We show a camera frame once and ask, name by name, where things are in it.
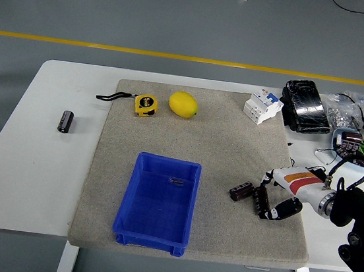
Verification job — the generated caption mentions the large maroon capacitor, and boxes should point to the large maroon capacitor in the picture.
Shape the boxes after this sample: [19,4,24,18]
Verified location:
[340,130,364,144]

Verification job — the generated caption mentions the grey-brown mat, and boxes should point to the grey-brown mat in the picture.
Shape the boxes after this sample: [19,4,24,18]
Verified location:
[66,74,329,272]

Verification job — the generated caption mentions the clear bag of nuts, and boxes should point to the clear bag of nuts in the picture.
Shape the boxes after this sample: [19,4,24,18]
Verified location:
[320,93,364,132]

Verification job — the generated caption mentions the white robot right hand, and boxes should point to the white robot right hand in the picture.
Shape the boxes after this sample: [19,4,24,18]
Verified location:
[256,164,332,227]

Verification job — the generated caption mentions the light blue bowl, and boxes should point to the light blue bowl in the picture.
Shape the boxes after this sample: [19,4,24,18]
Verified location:
[328,126,364,171]

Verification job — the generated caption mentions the dark cylindrical battery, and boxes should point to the dark cylindrical battery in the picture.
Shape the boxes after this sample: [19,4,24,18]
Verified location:
[250,183,275,217]
[56,109,75,135]
[228,178,256,204]

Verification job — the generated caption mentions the yellow lemon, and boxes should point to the yellow lemon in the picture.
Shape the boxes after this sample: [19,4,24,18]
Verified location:
[167,89,201,120]

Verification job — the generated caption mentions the blue plastic box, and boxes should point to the blue plastic box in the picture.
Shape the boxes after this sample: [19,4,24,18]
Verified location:
[109,148,204,260]

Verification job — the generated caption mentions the yellow tape measure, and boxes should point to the yellow tape measure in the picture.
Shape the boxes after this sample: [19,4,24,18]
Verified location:
[93,87,160,120]

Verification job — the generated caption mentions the white circuit breaker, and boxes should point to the white circuit breaker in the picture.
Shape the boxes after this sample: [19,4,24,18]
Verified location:
[241,87,286,129]

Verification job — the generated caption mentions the thin black wire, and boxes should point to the thin black wire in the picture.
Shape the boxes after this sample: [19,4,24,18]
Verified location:
[313,147,338,167]

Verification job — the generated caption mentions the black wrapped device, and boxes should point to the black wrapped device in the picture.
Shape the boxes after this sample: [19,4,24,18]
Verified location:
[276,77,338,138]

